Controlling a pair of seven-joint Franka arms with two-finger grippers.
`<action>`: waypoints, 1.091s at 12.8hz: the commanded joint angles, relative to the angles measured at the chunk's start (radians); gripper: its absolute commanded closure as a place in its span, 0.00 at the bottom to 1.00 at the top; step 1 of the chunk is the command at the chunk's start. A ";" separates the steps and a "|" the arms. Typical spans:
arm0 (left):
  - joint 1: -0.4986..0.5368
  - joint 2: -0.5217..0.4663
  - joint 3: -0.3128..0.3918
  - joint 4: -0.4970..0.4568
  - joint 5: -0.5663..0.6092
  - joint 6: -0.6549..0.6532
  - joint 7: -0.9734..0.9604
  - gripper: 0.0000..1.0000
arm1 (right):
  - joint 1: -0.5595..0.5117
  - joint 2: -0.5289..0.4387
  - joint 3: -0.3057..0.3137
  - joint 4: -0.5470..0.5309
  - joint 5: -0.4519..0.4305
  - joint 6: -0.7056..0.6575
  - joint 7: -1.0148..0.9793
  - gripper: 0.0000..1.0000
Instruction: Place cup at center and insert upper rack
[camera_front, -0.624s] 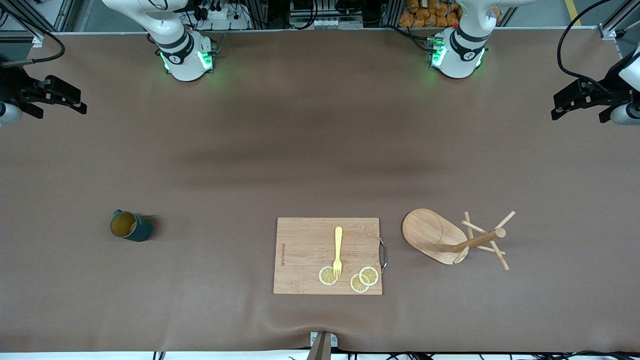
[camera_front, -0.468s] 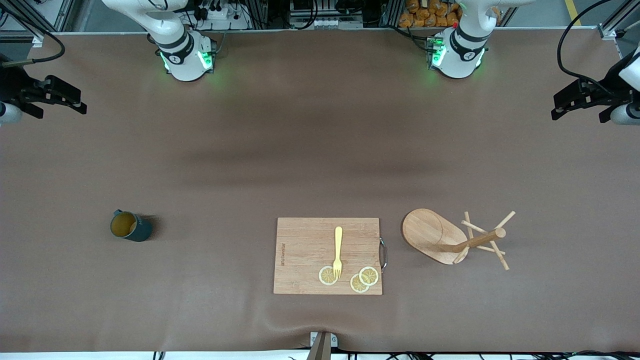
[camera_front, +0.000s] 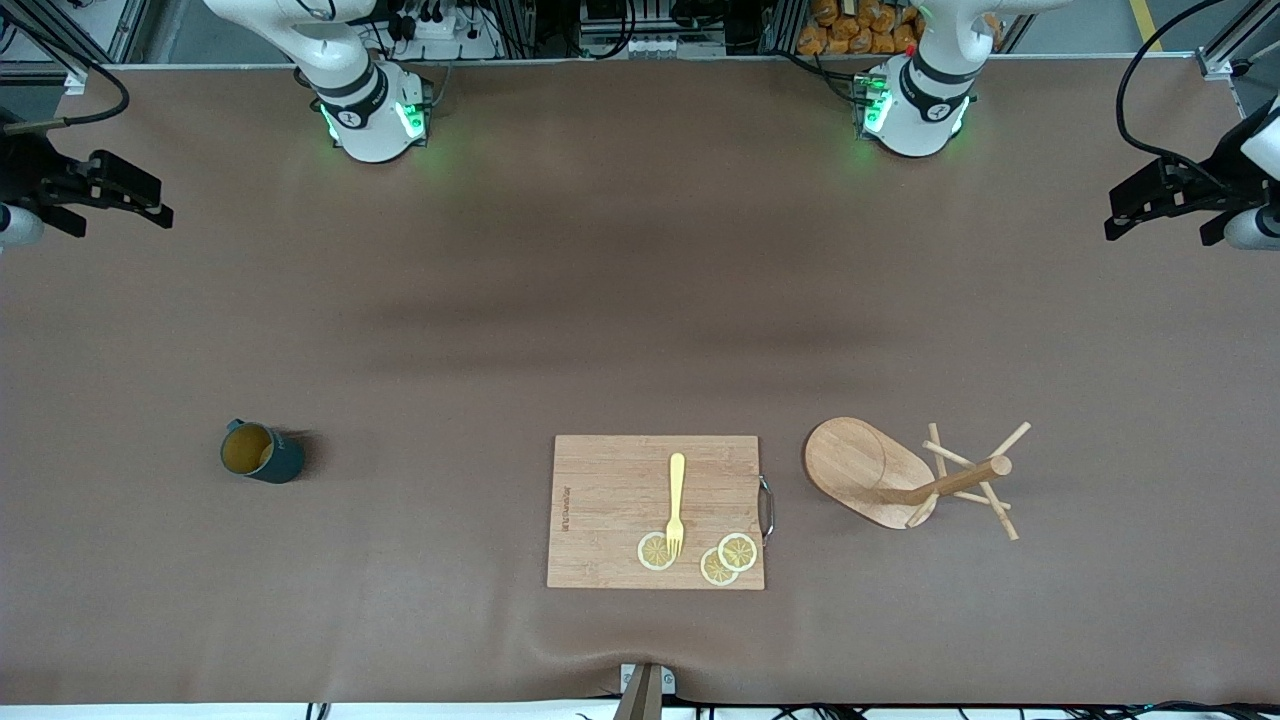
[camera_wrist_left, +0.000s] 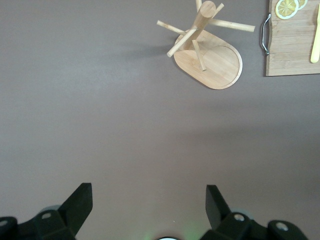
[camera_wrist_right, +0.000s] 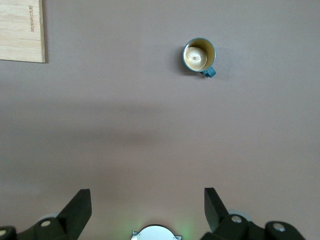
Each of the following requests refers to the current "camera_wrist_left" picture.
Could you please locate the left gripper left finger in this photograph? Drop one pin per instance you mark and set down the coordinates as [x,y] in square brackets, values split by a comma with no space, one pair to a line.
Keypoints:
[75,207]

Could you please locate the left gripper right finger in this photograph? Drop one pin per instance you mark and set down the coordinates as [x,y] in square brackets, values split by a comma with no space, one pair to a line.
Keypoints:
[217,207]

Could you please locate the wooden mug tree rack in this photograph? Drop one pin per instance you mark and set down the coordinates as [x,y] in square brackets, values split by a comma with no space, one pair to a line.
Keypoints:
[217,65]

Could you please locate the bamboo cutting board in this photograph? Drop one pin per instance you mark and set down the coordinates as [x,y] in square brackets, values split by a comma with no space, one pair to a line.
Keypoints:
[287,50]

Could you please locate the yellow plastic fork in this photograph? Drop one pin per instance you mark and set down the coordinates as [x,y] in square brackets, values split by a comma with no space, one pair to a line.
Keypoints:
[315,45]

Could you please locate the lemon slice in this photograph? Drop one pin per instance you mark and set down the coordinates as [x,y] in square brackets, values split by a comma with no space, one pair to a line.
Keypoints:
[287,9]
[303,3]

